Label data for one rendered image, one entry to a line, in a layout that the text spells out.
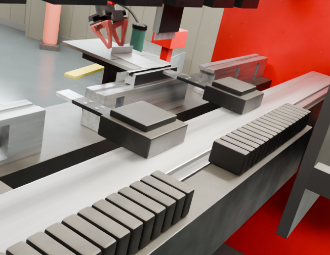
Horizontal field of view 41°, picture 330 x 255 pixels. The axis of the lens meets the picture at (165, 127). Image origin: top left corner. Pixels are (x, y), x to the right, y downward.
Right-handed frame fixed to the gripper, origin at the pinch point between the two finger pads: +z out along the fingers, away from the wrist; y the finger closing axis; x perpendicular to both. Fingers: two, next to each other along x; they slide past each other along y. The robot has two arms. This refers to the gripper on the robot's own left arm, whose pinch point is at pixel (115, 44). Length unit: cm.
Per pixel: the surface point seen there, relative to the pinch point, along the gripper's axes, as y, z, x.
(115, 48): -2.5, 1.4, -1.8
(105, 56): -7.8, 3.3, -1.8
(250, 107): -2.1, 25.0, -37.2
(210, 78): 31.6, 16.5, -10.6
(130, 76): -12.1, 10.3, -11.8
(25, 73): 167, -26, 243
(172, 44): 159, -10, 78
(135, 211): -66, 27, -49
